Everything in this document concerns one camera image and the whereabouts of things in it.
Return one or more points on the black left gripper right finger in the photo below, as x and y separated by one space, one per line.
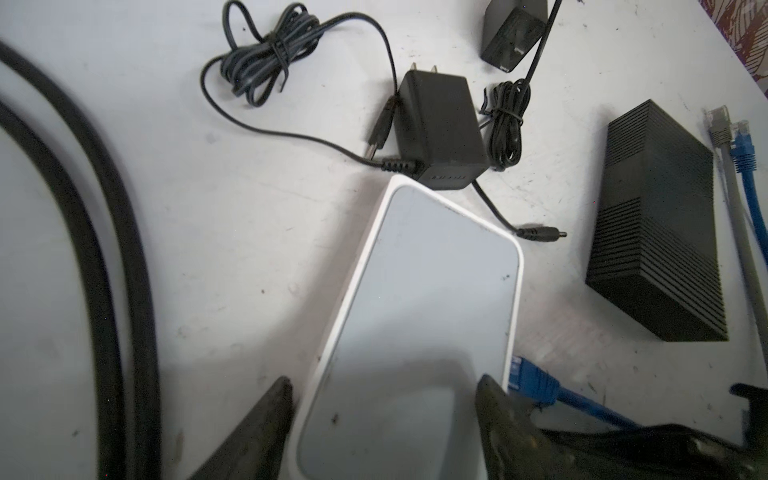
513 447

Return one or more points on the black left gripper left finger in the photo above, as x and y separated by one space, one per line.
255 448

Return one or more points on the black power adapter with cable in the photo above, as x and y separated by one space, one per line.
426 129

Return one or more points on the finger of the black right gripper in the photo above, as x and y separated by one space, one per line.
670 451

